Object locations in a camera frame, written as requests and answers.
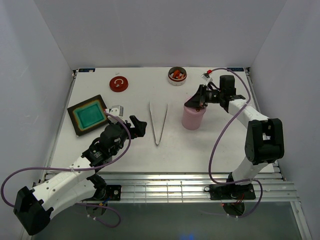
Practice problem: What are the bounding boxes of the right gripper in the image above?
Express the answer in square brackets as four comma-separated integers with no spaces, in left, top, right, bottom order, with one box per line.
[184,85,224,109]

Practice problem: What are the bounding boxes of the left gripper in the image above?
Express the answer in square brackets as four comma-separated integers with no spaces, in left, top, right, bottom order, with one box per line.
[107,115,147,156]

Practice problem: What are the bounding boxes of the pink lid with brown handle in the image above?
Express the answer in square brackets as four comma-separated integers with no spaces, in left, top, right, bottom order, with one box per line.
[183,106,206,117]

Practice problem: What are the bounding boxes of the pink cylindrical container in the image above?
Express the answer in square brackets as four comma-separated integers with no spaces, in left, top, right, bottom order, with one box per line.
[181,109,204,131]

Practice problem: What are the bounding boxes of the metal tongs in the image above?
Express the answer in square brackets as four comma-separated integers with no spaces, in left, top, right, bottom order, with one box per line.
[149,101,169,147]

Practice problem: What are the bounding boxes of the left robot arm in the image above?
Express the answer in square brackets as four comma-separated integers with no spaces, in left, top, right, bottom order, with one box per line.
[13,115,147,236]

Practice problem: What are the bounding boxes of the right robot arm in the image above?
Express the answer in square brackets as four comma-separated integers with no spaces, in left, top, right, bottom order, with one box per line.
[184,73,285,199]

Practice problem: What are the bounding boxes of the metal bowl with red band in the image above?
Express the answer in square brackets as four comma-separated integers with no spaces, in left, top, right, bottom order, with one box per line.
[167,66,187,86]

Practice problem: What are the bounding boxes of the right blue label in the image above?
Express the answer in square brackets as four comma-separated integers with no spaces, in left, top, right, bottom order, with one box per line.
[227,67,245,72]

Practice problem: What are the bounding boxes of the blue label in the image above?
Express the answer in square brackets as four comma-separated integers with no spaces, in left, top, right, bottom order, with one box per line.
[227,67,245,72]
[78,68,96,73]

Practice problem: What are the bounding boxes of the red round lid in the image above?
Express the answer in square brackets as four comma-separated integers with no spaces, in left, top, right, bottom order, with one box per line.
[109,76,129,93]

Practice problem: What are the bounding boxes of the black square food plate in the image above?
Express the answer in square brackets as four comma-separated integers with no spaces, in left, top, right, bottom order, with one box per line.
[67,94,108,137]

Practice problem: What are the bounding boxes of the left blue label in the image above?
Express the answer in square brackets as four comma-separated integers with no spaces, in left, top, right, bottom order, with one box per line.
[78,68,96,73]

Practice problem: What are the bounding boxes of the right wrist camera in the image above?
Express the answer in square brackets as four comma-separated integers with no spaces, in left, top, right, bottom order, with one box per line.
[201,69,213,86]

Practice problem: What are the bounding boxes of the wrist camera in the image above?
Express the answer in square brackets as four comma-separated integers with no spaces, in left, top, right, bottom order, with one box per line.
[201,69,213,86]
[104,105,124,118]

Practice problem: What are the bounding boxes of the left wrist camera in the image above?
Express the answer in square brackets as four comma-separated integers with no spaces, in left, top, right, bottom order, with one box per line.
[104,105,124,118]

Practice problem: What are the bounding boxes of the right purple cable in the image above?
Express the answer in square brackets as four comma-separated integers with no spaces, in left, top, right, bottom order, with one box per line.
[206,67,263,219]

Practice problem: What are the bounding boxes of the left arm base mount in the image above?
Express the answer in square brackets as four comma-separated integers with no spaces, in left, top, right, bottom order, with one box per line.
[92,184,122,202]

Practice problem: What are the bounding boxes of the aluminium frame rail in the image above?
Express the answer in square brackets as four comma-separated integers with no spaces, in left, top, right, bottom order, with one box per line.
[101,172,300,204]

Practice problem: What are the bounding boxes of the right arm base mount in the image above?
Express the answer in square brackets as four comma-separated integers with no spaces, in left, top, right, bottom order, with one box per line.
[204,183,256,200]

